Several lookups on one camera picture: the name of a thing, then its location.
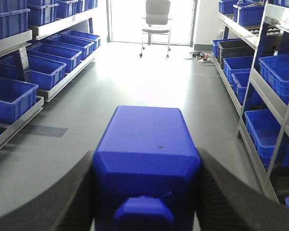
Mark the left steel shelf rack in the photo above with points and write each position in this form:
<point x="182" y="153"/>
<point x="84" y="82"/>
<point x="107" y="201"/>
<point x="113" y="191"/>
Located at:
<point x="47" y="43"/>

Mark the blue plastic bottle part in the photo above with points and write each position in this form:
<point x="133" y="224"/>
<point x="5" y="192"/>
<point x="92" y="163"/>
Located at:
<point x="146" y="167"/>

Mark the black plastic bin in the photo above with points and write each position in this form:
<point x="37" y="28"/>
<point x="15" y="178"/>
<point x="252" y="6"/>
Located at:
<point x="233" y="48"/>

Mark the grey office chair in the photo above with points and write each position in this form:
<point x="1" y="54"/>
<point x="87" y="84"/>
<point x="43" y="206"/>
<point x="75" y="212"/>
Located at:
<point x="156" y="21"/>

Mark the right steel shelf rack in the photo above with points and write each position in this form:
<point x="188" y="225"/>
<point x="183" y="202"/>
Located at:
<point x="260" y="81"/>

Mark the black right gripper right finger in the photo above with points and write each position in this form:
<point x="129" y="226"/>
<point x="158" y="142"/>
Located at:
<point x="225" y="203"/>

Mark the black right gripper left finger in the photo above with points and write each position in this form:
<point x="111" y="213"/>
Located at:
<point x="68" y="205"/>

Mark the steel shelf rack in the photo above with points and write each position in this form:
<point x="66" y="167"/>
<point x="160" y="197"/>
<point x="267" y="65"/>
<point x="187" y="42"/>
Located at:
<point x="47" y="43"/>
<point x="260" y="81"/>

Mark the blue bin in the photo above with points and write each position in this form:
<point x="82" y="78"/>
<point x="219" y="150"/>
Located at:
<point x="16" y="98"/>
<point x="264" y="130"/>

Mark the blue bin near left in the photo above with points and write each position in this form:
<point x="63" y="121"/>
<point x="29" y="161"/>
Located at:
<point x="16" y="98"/>

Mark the blue bin lower right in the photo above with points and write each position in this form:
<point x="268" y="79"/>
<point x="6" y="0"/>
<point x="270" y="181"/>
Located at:
<point x="264" y="130"/>

